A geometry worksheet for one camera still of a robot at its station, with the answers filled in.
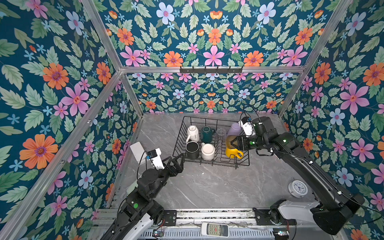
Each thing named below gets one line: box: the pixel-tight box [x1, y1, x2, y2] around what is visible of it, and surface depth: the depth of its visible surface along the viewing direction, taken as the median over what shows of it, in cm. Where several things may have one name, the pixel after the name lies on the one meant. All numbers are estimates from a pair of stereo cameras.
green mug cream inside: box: [200, 125, 216, 144], surface depth 95 cm
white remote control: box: [201, 222, 230, 238], surface depth 71 cm
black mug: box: [185, 141, 200, 160], surface depth 90 cm
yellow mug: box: [225, 148, 244, 159], surface depth 91 cm
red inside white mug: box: [201, 142, 215, 161], surface depth 90 cm
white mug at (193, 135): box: [185, 125, 200, 144], surface depth 96 cm
